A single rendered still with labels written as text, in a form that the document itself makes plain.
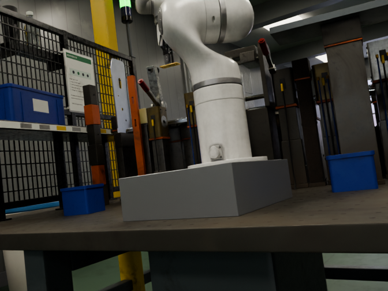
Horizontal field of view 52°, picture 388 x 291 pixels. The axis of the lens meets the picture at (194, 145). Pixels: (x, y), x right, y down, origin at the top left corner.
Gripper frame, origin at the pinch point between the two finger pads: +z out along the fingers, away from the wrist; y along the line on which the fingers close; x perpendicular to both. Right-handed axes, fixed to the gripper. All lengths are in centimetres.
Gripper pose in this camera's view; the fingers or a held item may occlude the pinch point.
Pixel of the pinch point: (169, 59)
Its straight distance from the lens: 174.7
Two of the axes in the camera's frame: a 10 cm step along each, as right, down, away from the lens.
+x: -9.1, 1.4, 3.9
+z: 1.2, 9.9, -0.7
